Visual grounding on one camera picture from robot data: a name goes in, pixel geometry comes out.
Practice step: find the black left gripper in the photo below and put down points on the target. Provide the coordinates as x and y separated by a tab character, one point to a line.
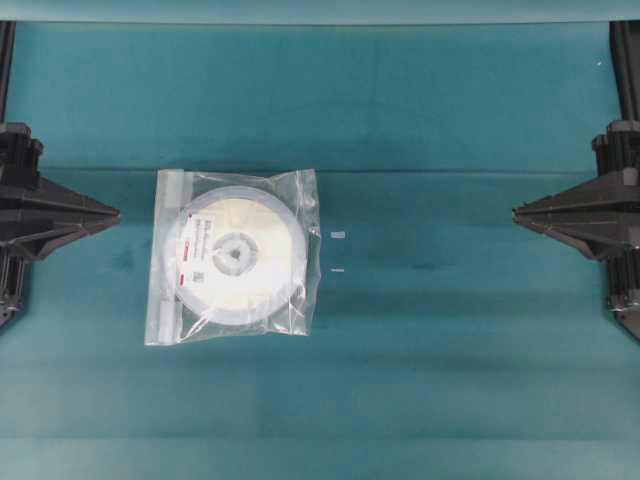
39	216

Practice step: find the black left frame rail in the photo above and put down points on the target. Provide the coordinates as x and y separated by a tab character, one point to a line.
7	38

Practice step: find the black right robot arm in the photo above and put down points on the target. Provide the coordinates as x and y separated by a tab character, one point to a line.
615	150

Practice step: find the black frame rail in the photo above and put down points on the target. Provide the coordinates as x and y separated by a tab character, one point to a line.
625	52
7	38

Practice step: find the teal table mat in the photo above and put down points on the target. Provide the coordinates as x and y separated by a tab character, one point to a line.
456	345

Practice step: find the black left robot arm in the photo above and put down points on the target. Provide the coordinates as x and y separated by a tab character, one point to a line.
19	153

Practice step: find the clear plastic zip bag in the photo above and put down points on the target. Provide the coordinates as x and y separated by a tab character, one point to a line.
168	321

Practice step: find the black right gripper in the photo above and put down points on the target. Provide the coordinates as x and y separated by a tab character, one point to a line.
599	218

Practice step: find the black right frame rail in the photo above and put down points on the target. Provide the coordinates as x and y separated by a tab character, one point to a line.
625	52

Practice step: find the white component tape reel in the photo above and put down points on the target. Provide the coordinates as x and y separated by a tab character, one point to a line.
235	256

